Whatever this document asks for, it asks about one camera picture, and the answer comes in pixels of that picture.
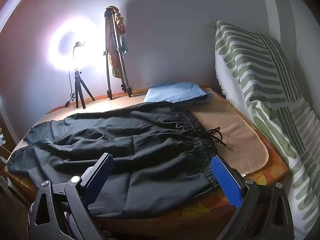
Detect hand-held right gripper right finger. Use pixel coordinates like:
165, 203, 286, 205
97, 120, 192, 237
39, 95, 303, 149
211, 154, 295, 240

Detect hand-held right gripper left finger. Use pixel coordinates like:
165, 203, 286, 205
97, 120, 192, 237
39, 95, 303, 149
27, 153, 114, 240

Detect dark drawstring pants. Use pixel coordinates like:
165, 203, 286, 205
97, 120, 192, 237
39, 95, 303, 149
6, 102, 234, 218

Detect orange floral bed sheet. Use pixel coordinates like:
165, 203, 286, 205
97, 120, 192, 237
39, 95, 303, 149
7, 84, 289, 230

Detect tan blanket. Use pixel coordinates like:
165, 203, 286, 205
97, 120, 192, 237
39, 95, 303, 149
10, 87, 270, 178

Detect small black tripod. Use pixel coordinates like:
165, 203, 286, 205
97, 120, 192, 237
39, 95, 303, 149
69, 69, 96, 109

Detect tall folded tripod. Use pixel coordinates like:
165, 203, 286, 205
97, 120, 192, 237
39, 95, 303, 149
102, 6, 132, 100

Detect folded blue cloth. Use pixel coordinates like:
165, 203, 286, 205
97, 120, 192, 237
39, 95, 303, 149
144, 81, 214, 105

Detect green striped white pillow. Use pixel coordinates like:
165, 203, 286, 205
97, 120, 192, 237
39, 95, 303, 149
214, 20, 320, 240

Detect phone holder clip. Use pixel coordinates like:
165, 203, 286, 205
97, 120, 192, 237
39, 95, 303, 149
72, 41, 85, 58

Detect black power cable with switch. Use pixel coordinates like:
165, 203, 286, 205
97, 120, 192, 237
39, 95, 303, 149
51, 70, 77, 112

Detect ring light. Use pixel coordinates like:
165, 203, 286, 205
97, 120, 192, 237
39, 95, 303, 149
47, 17, 100, 71

